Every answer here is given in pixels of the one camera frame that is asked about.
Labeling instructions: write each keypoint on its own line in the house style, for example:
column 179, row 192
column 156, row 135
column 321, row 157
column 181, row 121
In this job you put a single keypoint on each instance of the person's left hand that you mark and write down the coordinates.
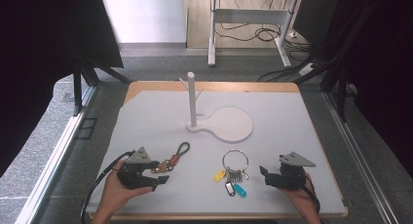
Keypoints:
column 113, row 191

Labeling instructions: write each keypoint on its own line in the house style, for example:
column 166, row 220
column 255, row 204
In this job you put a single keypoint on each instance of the white power strip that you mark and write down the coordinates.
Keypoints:
column 307, row 69

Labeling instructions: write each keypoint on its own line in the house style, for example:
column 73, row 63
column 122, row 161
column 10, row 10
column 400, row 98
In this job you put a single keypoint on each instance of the white table mat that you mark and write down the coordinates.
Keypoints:
column 181, row 198

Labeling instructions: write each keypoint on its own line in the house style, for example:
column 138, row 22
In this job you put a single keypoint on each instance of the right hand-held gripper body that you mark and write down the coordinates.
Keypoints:
column 290, row 177

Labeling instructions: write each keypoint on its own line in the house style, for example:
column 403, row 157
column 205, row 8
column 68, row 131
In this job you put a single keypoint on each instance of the dark curtain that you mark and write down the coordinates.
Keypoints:
column 380, row 71
column 39, row 55

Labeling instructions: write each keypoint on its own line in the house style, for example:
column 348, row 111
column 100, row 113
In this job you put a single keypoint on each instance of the white key stand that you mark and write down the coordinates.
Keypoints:
column 227, row 124

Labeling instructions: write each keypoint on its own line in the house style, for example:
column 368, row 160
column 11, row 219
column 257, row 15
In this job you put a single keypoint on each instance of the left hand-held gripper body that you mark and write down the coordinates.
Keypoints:
column 133, row 177

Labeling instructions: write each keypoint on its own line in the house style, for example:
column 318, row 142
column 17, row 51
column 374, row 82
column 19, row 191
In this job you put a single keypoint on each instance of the aluminium rail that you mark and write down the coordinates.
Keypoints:
column 48, row 172
column 360, row 159

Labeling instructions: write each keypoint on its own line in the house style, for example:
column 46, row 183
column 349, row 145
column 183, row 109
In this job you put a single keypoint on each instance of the dark cabinet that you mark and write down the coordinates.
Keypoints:
column 311, row 21

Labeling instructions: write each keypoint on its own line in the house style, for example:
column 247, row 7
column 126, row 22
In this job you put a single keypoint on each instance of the white desk frame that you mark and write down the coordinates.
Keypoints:
column 250, row 15

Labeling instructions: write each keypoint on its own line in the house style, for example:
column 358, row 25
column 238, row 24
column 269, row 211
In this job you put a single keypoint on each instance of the black metal frame strut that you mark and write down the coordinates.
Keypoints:
column 341, row 87
column 78, row 94

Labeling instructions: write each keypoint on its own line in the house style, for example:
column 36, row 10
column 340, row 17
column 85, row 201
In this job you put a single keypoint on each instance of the person's right hand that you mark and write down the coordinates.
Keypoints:
column 303, row 199

